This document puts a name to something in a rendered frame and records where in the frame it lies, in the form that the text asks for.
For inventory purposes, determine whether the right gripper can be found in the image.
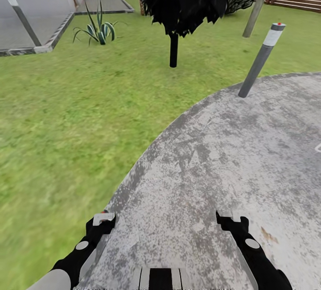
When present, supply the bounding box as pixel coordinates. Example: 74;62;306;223
215;212;249;237

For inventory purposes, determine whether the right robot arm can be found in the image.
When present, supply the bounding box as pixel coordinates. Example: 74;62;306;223
215;209;292;290

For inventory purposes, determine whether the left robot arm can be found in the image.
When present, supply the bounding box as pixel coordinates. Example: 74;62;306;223
27;212;116;290

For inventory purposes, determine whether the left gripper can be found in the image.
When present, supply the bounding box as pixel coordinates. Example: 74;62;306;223
86;216;116;238

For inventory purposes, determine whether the robot trunk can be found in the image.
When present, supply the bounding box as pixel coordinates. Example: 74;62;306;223
130;268;191;290

